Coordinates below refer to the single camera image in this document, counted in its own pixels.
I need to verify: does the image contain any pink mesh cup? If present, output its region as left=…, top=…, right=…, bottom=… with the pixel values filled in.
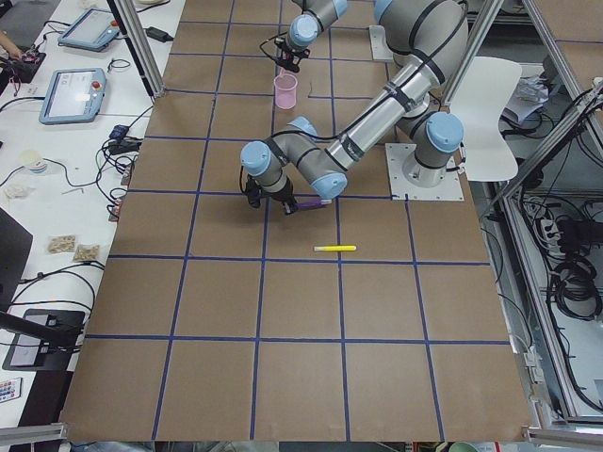
left=273, top=73, right=298, bottom=109

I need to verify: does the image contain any near teach pendant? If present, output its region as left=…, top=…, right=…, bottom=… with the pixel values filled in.
left=39, top=68, right=106, bottom=125

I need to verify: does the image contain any blue usb hub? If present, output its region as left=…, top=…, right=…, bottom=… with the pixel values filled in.
left=109, top=124, right=129, bottom=141

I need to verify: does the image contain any yellow highlighter pen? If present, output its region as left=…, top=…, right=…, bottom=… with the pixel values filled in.
left=313, top=245, right=357, bottom=252

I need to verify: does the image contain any far teach pendant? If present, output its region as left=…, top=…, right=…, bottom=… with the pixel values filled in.
left=57, top=8, right=120, bottom=52

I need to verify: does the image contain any white plastic chair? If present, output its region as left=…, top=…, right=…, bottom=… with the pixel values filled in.
left=449, top=56, right=522, bottom=182

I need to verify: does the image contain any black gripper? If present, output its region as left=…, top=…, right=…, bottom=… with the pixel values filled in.
left=265, top=181, right=299, bottom=215
left=275, top=39, right=310, bottom=73

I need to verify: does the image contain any snack bag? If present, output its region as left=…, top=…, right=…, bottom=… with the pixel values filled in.
left=46, top=234, right=77, bottom=254
left=73, top=244, right=101, bottom=263

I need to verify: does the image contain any black monitor stand base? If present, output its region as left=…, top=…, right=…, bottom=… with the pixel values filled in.
left=1, top=309, right=85, bottom=371

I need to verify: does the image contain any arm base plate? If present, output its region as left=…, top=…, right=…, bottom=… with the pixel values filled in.
left=385, top=143, right=464, bottom=202
left=368, top=25, right=394, bottom=63

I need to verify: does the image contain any teach pendant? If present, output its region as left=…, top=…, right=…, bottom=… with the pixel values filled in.
left=39, top=68, right=106, bottom=125
left=57, top=8, right=120, bottom=52

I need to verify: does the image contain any white paper cup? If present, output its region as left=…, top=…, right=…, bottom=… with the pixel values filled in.
left=20, top=150, right=48, bottom=174

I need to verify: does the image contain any black power adapter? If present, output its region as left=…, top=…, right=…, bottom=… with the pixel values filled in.
left=145, top=26, right=173, bottom=42

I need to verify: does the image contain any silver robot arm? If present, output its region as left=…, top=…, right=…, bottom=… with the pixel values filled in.
left=274, top=0, right=348, bottom=73
left=239, top=1, right=468, bottom=215

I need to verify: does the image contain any purple highlighter pen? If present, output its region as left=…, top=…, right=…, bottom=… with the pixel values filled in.
left=297, top=200, right=332, bottom=210

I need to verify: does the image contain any small remote control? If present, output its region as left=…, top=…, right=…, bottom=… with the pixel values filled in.
left=0, top=377, right=23, bottom=403

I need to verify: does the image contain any aluminium frame post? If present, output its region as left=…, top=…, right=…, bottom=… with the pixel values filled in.
left=106, top=0, right=165, bottom=99

